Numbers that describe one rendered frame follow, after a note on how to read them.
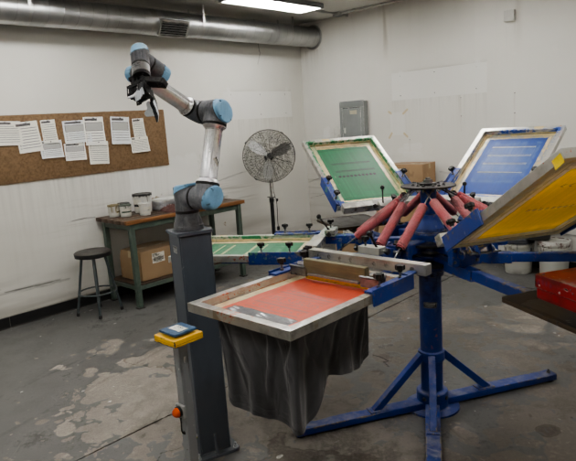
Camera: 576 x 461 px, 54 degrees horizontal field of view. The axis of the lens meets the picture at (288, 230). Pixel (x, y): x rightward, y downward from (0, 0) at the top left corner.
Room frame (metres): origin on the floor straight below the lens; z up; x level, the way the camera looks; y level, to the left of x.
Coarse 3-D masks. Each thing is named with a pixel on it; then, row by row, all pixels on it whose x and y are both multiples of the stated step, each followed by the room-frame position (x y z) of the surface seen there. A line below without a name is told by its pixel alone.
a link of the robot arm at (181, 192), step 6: (180, 186) 2.74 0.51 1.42; (186, 186) 2.74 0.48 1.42; (192, 186) 2.75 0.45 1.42; (174, 192) 2.76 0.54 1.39; (180, 192) 2.74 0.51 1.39; (186, 192) 2.73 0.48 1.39; (174, 198) 2.78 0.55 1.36; (180, 198) 2.74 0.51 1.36; (186, 198) 2.72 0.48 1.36; (180, 204) 2.74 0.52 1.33; (186, 204) 2.73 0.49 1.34; (180, 210) 2.74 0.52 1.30; (186, 210) 2.74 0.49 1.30
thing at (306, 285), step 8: (304, 280) 2.58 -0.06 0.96; (312, 280) 2.58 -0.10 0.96; (280, 288) 2.48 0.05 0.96; (288, 288) 2.47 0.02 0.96; (296, 288) 2.46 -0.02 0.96; (304, 288) 2.45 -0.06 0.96; (312, 288) 2.44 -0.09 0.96; (320, 288) 2.43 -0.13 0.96; (256, 296) 2.37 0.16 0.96; (264, 296) 2.37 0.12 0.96; (232, 304) 2.29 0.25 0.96; (240, 304) 2.28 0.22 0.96
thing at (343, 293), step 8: (328, 288) 2.42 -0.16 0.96; (336, 288) 2.42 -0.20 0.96; (344, 288) 2.41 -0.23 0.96; (352, 288) 2.40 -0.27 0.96; (360, 288) 2.39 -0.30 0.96; (368, 288) 2.38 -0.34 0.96; (328, 296) 2.30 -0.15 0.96; (336, 296) 2.30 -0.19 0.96; (344, 296) 2.29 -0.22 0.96; (352, 296) 2.28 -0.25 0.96; (336, 304) 2.20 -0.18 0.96; (312, 312) 2.12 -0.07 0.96; (320, 312) 2.11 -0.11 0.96
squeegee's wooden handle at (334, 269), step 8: (304, 264) 2.58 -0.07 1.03; (312, 264) 2.55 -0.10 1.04; (320, 264) 2.52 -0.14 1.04; (328, 264) 2.48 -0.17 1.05; (336, 264) 2.45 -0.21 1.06; (344, 264) 2.43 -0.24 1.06; (352, 264) 2.41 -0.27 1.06; (312, 272) 2.55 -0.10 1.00; (320, 272) 2.52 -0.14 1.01; (328, 272) 2.48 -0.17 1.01; (336, 272) 2.45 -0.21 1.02; (344, 272) 2.42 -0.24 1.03; (352, 272) 2.39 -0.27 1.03; (360, 272) 2.36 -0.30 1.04; (368, 272) 2.36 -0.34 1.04; (352, 280) 2.39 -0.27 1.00
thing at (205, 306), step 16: (288, 272) 2.63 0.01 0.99; (240, 288) 2.40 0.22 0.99; (256, 288) 2.47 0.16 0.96; (192, 304) 2.22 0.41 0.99; (208, 304) 2.27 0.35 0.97; (352, 304) 2.09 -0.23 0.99; (368, 304) 2.16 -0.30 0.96; (224, 320) 2.08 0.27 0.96; (240, 320) 2.01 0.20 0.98; (256, 320) 1.97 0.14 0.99; (304, 320) 1.93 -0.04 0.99; (320, 320) 1.95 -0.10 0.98; (272, 336) 1.90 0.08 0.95; (288, 336) 1.84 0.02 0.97
